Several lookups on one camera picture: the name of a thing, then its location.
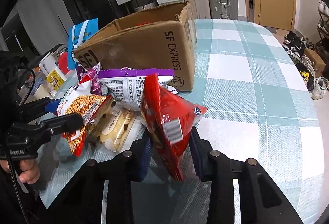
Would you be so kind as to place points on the cream bread packet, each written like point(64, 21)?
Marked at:
point(115, 126)

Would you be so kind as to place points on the purple candy bag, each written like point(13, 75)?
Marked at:
point(93, 82)

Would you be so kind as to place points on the white kettle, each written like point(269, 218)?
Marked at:
point(47, 63)

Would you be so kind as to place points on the blue cartoon tote bag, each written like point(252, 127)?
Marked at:
point(77, 34)

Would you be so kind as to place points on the white cup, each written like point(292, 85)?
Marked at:
point(39, 93)

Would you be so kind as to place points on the yellow carton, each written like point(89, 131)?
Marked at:
point(55, 78)

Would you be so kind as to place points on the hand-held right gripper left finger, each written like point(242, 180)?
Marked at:
point(145, 159)

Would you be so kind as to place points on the purple silver snack bag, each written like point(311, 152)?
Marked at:
point(123, 90)

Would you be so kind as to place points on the brown cardboard box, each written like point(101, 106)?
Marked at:
point(144, 49)

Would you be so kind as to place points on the red triangular chip bag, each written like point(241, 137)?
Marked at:
point(167, 116)

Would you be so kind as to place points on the wooden shoe rack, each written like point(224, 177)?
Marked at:
point(323, 21)

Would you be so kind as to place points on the person's left hand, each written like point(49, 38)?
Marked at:
point(29, 172)

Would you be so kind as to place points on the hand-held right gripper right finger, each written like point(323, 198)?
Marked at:
point(195, 159)

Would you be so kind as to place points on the orange noodle snack bag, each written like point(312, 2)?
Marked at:
point(77, 105)

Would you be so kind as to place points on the pile of shoes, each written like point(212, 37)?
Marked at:
point(294, 43)

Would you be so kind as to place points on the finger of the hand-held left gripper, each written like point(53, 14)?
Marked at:
point(52, 106)
point(66, 122)

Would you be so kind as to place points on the small cardboard box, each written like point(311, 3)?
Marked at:
point(314, 61)

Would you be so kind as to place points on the black trash bin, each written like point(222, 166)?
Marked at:
point(305, 77)

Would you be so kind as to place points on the red container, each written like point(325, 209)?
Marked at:
point(63, 62)

